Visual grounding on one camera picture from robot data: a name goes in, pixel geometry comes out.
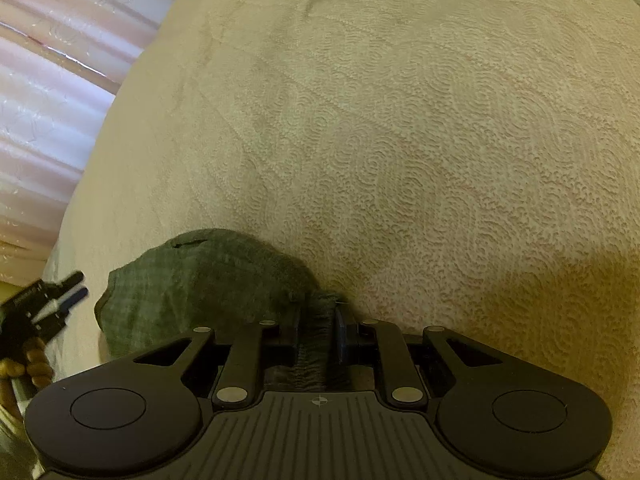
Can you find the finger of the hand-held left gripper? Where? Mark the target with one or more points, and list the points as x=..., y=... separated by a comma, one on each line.
x=75, y=297
x=74, y=279

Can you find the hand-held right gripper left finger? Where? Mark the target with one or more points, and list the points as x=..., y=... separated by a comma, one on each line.
x=294, y=334

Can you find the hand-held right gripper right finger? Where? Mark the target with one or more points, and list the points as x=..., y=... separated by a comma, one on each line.
x=342, y=336

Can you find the green plaid garment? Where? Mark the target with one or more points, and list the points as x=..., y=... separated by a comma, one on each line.
x=200, y=285

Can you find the person's left forearm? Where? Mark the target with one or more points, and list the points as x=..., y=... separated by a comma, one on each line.
x=9, y=425

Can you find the person's left hand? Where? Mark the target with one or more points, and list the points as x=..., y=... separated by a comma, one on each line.
x=37, y=362

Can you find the white textured bed blanket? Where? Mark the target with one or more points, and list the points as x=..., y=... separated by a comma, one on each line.
x=400, y=150

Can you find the pink sheer curtain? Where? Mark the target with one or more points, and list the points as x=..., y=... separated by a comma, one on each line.
x=55, y=85

